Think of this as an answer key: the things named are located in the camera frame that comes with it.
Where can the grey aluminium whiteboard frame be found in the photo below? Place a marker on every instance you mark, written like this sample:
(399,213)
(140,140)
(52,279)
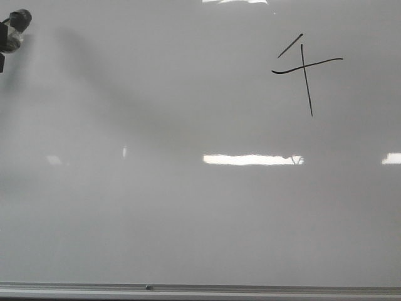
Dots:
(104,291)

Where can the white dry-erase marker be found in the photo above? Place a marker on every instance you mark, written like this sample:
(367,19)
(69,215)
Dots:
(17,22)

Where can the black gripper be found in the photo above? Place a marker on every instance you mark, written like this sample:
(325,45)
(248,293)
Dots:
(4,41)

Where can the white whiteboard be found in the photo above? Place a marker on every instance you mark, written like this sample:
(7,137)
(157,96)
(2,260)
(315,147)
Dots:
(202,142)

